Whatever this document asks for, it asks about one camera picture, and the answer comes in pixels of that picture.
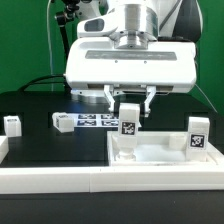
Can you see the marker sheet with tags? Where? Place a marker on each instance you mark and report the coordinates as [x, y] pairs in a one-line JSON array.
[[94, 120]]

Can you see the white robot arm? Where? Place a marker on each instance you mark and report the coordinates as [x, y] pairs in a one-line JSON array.
[[134, 46]]

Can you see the white U-shaped fence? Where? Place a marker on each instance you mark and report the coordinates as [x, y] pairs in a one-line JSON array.
[[107, 179]]

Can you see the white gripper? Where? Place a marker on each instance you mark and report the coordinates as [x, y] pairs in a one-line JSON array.
[[167, 66]]

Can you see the white square table top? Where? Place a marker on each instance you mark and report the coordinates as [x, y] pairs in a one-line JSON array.
[[163, 149]]

